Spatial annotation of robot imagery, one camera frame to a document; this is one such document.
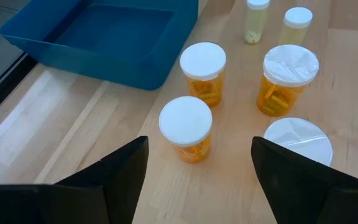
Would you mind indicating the clear vial white cap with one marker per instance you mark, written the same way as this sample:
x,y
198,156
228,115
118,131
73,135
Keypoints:
x,y
255,21

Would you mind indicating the black metal table frame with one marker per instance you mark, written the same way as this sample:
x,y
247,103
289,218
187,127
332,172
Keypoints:
x,y
5,84

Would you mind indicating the orange pill bottle white lid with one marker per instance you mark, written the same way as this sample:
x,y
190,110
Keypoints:
x,y
203,60
186,121

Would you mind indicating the orange pill bottle taped lid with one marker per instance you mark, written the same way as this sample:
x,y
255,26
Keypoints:
x,y
300,137
289,65

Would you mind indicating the small yellow pill bottle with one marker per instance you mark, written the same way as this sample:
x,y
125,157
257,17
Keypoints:
x,y
297,18

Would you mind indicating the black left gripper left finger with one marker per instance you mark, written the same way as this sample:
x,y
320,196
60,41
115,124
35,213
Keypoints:
x,y
73,199

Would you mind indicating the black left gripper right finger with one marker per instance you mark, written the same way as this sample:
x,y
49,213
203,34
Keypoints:
x,y
315,196

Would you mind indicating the blue plastic bin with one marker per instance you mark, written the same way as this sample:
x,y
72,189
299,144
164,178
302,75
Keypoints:
x,y
104,31

